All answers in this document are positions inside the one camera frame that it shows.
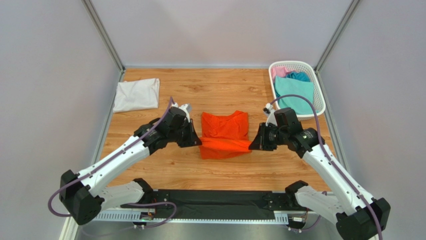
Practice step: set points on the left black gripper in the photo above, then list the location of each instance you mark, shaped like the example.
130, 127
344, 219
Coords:
193, 139

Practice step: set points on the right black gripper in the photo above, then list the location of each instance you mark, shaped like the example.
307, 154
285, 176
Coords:
266, 137

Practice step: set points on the orange t-shirt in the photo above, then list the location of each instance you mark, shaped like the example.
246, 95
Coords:
224, 136

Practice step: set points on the white t-shirt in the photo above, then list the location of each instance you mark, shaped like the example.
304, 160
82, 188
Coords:
137, 95

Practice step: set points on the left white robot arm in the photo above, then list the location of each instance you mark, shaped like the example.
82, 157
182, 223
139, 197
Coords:
106, 176

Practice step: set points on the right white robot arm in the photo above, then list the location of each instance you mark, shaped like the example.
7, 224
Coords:
336, 183

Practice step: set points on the teal t-shirt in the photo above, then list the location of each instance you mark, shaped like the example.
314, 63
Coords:
289, 86

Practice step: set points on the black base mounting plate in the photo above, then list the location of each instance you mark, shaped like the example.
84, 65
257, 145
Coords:
224, 204

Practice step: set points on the white plastic laundry basket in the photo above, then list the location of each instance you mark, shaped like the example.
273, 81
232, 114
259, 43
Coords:
318, 105

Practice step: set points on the pink t-shirt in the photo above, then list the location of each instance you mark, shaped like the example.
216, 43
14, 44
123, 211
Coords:
279, 71

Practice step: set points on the blue t-shirt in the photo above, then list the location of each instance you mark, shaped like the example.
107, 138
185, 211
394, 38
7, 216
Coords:
300, 76

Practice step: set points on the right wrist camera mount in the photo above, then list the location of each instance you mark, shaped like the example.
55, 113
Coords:
269, 111

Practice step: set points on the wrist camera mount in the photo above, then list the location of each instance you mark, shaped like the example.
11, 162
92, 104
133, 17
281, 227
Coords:
185, 108
269, 111

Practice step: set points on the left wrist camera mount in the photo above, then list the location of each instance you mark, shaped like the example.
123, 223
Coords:
185, 108

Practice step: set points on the aluminium frame rail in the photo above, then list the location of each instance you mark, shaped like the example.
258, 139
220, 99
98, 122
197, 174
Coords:
164, 212

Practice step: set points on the right aluminium corner post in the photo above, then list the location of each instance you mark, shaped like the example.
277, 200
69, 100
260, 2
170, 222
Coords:
346, 18

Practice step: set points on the aluminium corner post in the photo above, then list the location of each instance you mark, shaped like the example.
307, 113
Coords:
93, 14
346, 18

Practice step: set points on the left aluminium corner post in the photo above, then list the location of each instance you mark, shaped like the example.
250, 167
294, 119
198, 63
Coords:
93, 14

